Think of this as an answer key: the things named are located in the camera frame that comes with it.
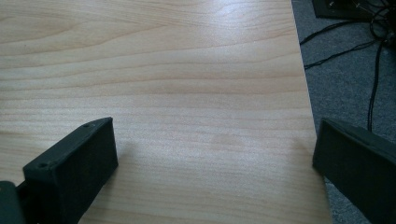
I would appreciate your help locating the black flat base plate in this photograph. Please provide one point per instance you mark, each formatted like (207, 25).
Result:
(342, 8)

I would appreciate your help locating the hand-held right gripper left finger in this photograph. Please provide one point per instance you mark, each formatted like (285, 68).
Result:
(71, 168)

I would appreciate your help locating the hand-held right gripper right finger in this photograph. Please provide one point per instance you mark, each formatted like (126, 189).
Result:
(358, 168)

